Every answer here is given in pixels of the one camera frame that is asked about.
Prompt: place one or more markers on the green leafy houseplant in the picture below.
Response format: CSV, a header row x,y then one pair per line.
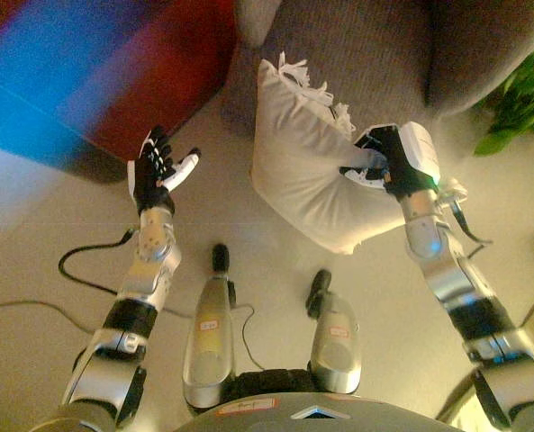
x,y
523,99

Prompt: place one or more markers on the silver right robot leg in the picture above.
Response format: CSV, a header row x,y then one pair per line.
x,y
336,346

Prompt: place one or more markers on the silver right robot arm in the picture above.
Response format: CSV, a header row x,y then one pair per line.
x,y
455,279

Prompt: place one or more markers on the silver left robot leg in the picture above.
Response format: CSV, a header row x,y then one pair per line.
x,y
208,342

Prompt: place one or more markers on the silver robot leg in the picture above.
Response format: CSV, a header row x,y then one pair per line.
x,y
208,342
336,346

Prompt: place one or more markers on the black robot foot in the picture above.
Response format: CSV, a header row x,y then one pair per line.
x,y
220,258
319,288

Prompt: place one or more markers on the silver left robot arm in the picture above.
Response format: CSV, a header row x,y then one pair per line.
x,y
145,279

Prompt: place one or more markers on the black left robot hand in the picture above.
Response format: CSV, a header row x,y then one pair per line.
x,y
149,180

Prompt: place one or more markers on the grey robot torso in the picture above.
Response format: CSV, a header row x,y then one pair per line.
x,y
271,414

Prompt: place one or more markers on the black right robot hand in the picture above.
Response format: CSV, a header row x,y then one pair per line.
x,y
406,162

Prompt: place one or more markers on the white tasselled pillow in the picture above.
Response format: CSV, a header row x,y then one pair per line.
x,y
302,171

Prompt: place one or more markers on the black right robot foot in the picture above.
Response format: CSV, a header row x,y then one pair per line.
x,y
319,288

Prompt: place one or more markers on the black left robot foot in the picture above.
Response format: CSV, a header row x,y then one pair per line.
x,y
220,258

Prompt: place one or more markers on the grey fabric armchair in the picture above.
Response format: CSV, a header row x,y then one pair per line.
x,y
361,54

